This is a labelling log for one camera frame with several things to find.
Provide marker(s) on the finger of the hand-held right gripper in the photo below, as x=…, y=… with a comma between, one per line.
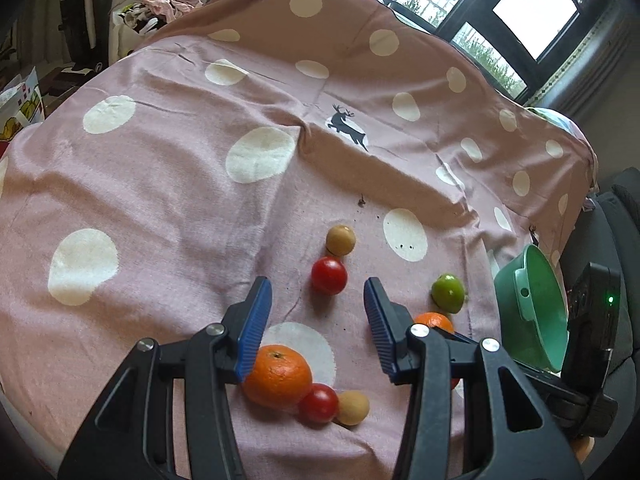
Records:
x=550, y=387

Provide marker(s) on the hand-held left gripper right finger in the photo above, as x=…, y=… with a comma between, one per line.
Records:
x=377, y=332

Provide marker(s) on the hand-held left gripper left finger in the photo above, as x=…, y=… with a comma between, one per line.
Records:
x=255, y=332

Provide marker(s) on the large orange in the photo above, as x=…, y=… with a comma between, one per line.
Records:
x=279, y=376

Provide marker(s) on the green plastic bowl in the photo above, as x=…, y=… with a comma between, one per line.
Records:
x=540, y=310

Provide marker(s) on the small orange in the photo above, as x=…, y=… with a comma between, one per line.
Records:
x=436, y=321

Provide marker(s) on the red cherry tomato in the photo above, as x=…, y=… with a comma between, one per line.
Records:
x=329, y=276
x=318, y=403

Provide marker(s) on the brown longan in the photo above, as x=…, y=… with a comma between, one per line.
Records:
x=341, y=240
x=353, y=408

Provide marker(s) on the green lime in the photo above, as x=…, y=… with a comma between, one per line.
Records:
x=448, y=292

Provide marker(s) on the pink polka dot blanket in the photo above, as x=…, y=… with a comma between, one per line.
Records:
x=175, y=185

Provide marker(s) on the light blue cloth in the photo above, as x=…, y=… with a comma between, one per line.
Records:
x=557, y=121

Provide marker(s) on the dark framed window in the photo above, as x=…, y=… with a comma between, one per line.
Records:
x=500, y=15

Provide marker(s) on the pink clothes pile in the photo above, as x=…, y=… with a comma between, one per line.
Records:
x=167, y=0

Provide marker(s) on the black upright vacuum cleaner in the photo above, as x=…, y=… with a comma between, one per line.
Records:
x=77, y=15

